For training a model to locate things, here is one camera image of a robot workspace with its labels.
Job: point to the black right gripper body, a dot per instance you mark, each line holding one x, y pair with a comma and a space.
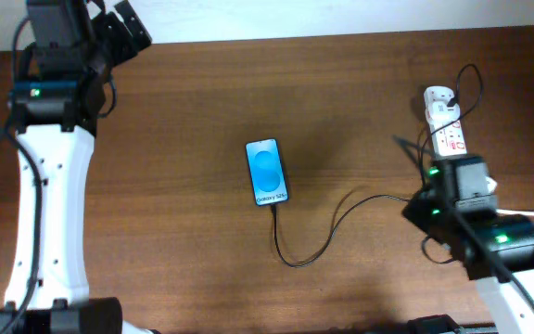
423, 212

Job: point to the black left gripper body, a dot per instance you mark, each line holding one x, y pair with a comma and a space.
115, 44

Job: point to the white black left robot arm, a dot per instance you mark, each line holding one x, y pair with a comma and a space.
62, 86

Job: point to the blue Galaxy smartphone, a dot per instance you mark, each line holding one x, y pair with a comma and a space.
266, 172

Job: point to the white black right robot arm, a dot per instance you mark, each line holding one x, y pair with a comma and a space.
497, 253

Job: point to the white power strip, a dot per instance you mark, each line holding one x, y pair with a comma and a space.
447, 133

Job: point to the white charger plug adapter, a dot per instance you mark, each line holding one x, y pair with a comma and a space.
438, 112

